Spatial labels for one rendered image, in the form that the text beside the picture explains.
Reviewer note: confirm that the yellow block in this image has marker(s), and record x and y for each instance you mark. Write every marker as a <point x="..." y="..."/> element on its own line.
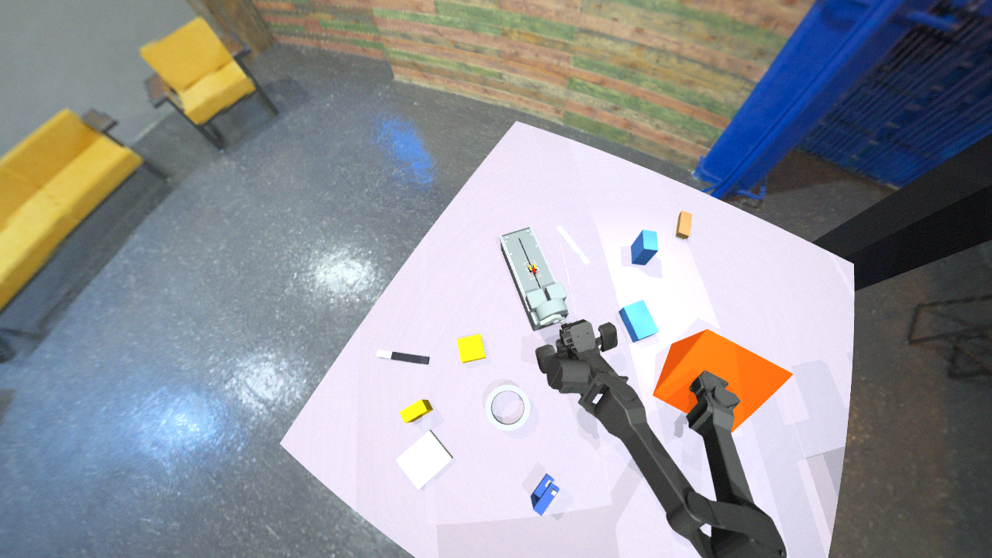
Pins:
<point x="471" y="348"/>
<point x="416" y="411"/>

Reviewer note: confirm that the blue c-clamp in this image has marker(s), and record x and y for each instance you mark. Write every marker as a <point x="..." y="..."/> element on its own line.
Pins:
<point x="543" y="494"/>

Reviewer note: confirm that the blue block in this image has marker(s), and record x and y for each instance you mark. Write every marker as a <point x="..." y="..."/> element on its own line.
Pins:
<point x="644" y="247"/>
<point x="638" y="321"/>

